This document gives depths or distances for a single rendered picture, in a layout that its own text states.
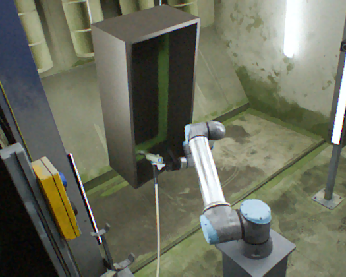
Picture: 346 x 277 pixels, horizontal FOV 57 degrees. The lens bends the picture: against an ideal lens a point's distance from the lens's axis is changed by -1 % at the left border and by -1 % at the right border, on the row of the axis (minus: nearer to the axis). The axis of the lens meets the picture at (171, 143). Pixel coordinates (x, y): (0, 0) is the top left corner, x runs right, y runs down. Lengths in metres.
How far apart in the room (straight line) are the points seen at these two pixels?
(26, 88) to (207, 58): 3.08
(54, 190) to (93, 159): 2.36
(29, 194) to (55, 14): 2.55
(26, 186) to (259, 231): 1.10
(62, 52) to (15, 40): 2.09
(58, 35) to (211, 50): 1.90
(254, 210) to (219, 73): 2.82
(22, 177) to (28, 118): 0.51
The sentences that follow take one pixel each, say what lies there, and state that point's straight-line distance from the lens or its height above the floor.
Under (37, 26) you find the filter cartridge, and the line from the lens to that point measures 3.01.
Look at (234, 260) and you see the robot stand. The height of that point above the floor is 0.64.
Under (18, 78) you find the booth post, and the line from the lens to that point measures 1.41.
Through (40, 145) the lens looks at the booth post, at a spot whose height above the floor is 1.38.
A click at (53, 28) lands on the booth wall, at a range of 3.40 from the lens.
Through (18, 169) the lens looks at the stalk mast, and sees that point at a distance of 0.98.
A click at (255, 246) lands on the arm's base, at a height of 0.72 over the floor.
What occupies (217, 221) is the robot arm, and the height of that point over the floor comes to 0.89.
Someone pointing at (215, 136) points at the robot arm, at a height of 1.03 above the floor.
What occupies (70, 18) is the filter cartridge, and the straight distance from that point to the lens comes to 3.15.
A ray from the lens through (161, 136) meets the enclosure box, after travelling 3.01.
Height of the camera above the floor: 2.06
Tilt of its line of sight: 32 degrees down
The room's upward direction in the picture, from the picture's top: 8 degrees counter-clockwise
